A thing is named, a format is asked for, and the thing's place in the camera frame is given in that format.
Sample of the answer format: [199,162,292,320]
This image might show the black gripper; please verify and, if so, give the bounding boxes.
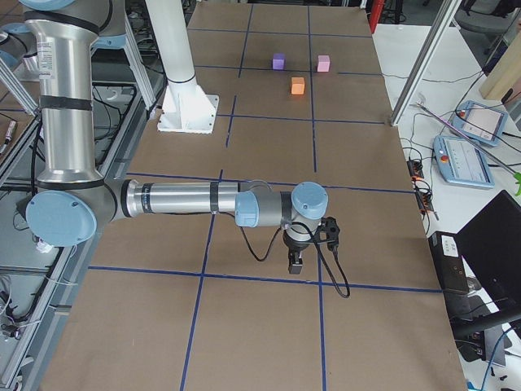
[282,231,309,274]

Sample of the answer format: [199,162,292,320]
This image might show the orange foam block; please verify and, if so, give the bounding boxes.
[291,77,305,95]

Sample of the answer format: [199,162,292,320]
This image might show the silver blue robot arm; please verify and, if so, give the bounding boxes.
[24,1,339,274]

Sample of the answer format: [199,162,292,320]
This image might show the brown paper table cover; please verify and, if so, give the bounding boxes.
[41,2,466,390]

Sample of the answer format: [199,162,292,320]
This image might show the black laptop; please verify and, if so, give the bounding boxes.
[427,189,521,298]

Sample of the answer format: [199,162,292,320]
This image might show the near blue teach pendant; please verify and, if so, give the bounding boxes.
[433,135,495,189]

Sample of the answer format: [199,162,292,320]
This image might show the blue teach pendant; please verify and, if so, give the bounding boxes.
[452,100,507,147]
[433,135,495,189]

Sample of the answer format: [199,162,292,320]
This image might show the purple foam block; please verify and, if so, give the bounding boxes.
[272,53,286,70]

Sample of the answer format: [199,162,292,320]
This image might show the pink foam block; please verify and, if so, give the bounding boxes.
[317,55,331,72]

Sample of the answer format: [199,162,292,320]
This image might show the far blue teach pendant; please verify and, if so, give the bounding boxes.
[452,100,507,147]

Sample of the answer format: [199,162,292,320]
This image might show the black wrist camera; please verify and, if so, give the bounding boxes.
[316,217,340,253]

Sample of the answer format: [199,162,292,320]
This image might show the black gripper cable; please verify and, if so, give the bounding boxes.
[239,226,351,299]

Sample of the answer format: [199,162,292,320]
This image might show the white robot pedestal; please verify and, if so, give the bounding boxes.
[146,0,219,134]

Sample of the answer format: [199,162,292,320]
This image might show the aluminium frame post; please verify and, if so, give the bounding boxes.
[390,0,461,126]

